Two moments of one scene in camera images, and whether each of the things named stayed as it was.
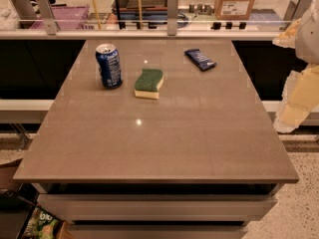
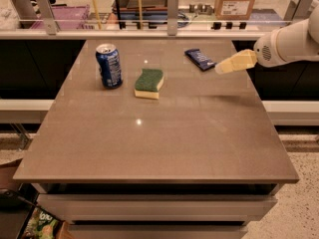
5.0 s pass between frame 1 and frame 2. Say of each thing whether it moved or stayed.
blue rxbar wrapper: stayed
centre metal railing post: stayed
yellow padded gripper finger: moved
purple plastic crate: stayed
